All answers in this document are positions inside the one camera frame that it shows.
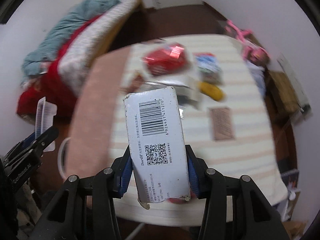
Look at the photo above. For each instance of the cardboard box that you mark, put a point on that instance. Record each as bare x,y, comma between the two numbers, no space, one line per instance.
280,92

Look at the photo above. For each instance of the yellow packet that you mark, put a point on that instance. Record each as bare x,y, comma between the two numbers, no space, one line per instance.
211,91

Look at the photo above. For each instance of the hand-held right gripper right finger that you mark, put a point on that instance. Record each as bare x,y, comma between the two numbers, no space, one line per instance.
193,176

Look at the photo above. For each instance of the red foil packet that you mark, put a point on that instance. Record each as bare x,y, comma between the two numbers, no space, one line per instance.
165,60

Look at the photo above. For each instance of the brown suede table cloth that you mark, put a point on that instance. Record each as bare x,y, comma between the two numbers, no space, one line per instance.
95,105

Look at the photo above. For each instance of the blue white snack packet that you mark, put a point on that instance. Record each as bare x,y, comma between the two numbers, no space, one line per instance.
207,65

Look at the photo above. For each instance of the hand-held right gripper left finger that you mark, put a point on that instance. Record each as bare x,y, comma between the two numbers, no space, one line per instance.
124,177

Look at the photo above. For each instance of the clear plastic wrapper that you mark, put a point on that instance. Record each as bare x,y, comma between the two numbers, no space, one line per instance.
185,85

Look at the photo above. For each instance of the teal duvet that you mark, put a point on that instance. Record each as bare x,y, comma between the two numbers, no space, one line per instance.
75,22

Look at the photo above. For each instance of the checked bed mattress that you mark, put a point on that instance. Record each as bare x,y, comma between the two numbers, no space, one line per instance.
100,35

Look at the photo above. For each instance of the wooden bed frame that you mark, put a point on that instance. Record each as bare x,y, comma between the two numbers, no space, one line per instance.
110,40

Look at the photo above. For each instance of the pale blue plastic bag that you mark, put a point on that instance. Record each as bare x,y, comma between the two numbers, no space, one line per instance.
256,76

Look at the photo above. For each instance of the printed paper bag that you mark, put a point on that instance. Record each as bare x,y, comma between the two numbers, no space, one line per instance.
290,185

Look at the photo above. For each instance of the white metal trash bin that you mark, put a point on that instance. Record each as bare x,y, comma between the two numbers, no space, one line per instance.
60,160

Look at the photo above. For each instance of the pink toy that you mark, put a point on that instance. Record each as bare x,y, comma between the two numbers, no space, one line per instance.
257,52

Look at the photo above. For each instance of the red blanket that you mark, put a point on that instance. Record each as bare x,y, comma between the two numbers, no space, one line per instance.
50,80

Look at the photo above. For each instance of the cream striped tablecloth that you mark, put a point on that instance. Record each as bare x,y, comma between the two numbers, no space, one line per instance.
250,130

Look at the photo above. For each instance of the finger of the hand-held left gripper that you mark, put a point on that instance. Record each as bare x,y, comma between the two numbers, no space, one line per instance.
26,139
47,137

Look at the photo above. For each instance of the white toothpaste box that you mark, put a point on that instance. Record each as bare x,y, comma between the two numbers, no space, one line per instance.
155,130

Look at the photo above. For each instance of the brown paper card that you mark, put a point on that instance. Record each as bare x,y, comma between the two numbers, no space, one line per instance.
222,123

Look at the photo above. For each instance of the black fleece pants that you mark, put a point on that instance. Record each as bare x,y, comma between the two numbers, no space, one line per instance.
7,217

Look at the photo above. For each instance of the clear plastic tray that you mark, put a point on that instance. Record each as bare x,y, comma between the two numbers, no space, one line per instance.
45,115

